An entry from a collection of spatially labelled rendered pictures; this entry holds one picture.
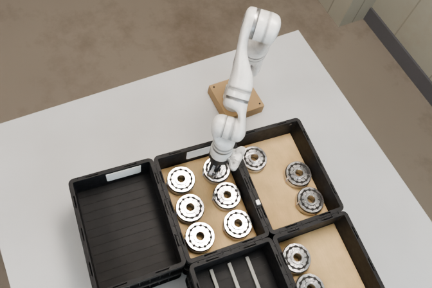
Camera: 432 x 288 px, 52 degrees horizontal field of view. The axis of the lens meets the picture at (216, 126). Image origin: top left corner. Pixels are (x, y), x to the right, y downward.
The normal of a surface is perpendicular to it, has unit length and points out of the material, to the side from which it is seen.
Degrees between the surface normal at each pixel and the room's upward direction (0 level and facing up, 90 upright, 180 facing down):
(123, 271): 0
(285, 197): 0
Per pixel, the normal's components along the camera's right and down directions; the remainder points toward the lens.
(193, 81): 0.13, -0.48
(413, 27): -0.89, 0.33
